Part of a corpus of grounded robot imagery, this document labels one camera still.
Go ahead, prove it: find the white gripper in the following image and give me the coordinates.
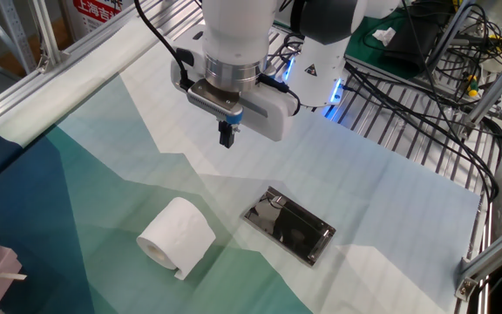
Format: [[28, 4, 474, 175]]
[[171, 24, 301, 149]]

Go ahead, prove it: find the white toilet paper roll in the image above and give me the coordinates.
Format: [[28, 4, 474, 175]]
[[136, 196, 217, 282]]

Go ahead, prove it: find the chrome toilet paper holder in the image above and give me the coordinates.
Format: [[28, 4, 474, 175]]
[[241, 186, 337, 268]]

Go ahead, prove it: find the blue green white tablecloth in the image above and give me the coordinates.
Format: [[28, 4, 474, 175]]
[[0, 17, 483, 314]]

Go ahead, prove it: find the green mat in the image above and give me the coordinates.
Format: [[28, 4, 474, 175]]
[[345, 8, 457, 80]]

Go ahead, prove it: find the white box red label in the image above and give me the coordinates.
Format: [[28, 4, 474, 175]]
[[63, 0, 139, 39]]

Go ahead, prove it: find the crumpled white tissue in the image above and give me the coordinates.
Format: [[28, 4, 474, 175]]
[[371, 26, 397, 47]]

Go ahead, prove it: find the black bag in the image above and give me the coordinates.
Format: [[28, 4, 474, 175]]
[[383, 3, 443, 74]]

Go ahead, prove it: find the yellow green screwdriver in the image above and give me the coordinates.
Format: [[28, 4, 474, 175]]
[[465, 73, 481, 99]]

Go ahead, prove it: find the silver wrist camera blue cap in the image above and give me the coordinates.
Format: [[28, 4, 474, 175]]
[[186, 78, 244, 126]]

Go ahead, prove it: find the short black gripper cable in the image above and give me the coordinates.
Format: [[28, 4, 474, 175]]
[[257, 72, 303, 118]]

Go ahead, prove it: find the black camera cable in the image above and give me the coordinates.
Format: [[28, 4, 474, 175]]
[[132, 0, 193, 92]]

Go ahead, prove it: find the aluminium table edge rail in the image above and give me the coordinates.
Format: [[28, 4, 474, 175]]
[[0, 0, 204, 136]]

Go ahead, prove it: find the aluminium frame post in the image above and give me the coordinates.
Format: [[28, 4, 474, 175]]
[[28, 0, 71, 73], [426, 0, 481, 75], [458, 41, 502, 137]]

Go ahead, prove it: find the grey slotted shelf post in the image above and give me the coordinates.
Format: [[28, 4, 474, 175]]
[[0, 0, 38, 74]]

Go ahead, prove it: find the thick black cable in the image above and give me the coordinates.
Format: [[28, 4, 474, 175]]
[[344, 60, 502, 204]]

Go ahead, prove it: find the aluminium frame beam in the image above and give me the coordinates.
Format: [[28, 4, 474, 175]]
[[453, 213, 502, 302]]

